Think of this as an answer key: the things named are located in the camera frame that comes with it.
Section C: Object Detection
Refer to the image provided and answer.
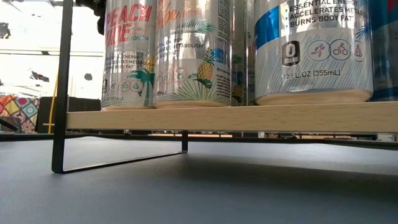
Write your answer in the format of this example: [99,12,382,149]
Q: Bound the black table frame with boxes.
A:
[0,133,398,151]

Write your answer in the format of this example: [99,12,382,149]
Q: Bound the black background cabinet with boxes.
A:
[34,95,103,134]

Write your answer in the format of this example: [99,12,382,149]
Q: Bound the white Celsius Peach Vibe can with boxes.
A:
[100,0,157,112]

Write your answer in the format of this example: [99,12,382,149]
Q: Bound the white Celsius Arctic Vibe can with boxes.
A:
[253,0,374,106]

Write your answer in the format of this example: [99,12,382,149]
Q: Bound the linear ceiling light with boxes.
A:
[0,49,105,57]

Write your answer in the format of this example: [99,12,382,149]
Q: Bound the wooden shelf black metal frame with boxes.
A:
[51,0,398,174]

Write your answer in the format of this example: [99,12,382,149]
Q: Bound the colourful patchwork cloth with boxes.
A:
[0,94,40,134]

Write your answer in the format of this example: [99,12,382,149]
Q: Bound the yellow vertical cable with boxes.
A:
[46,71,60,134]

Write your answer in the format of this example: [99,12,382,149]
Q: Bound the black cable loop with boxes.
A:
[0,118,19,133]

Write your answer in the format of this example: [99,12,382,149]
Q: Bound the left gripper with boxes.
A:
[75,0,107,35]

